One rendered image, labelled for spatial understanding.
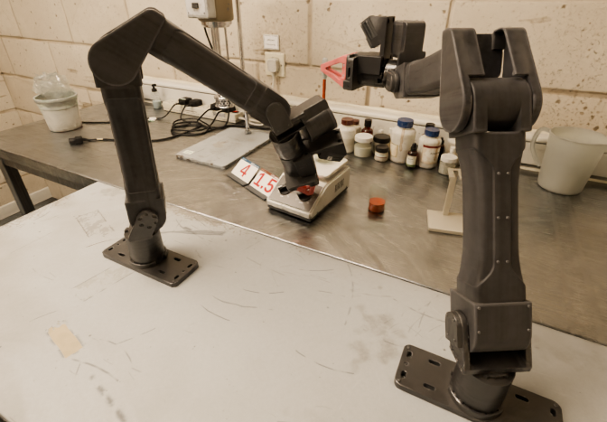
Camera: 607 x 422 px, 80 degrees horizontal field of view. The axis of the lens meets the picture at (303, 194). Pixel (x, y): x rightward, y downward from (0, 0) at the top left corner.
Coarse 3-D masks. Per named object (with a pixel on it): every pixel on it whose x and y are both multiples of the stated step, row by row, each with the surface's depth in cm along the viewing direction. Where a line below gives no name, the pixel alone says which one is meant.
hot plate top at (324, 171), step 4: (344, 160) 92; (316, 164) 90; (320, 164) 90; (324, 164) 90; (328, 164) 90; (332, 164) 90; (336, 164) 90; (340, 164) 90; (344, 164) 92; (316, 168) 88; (320, 168) 88; (324, 168) 88; (328, 168) 88; (332, 168) 88; (336, 168) 88; (340, 168) 90; (320, 172) 87; (324, 172) 87; (328, 172) 87; (332, 172) 87; (320, 176) 85; (324, 176) 85; (328, 176) 85
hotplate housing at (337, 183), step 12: (348, 168) 93; (324, 180) 87; (336, 180) 89; (348, 180) 95; (324, 192) 85; (336, 192) 91; (276, 204) 86; (324, 204) 87; (300, 216) 84; (312, 216) 82
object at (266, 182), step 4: (260, 172) 99; (260, 176) 98; (264, 176) 97; (268, 176) 96; (256, 180) 98; (260, 180) 97; (264, 180) 96; (268, 180) 96; (272, 180) 95; (276, 180) 94; (256, 184) 97; (260, 184) 96; (264, 184) 96; (268, 184) 95; (272, 184) 94; (260, 188) 96; (264, 188) 95; (268, 188) 94; (272, 188) 93; (268, 192) 93
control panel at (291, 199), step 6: (282, 180) 89; (276, 186) 89; (318, 186) 85; (276, 192) 87; (294, 192) 86; (318, 192) 84; (270, 198) 87; (276, 198) 87; (282, 198) 86; (288, 198) 86; (294, 198) 85; (312, 198) 84; (288, 204) 85; (294, 204) 84; (300, 204) 84; (306, 204) 83; (312, 204) 83; (306, 210) 82
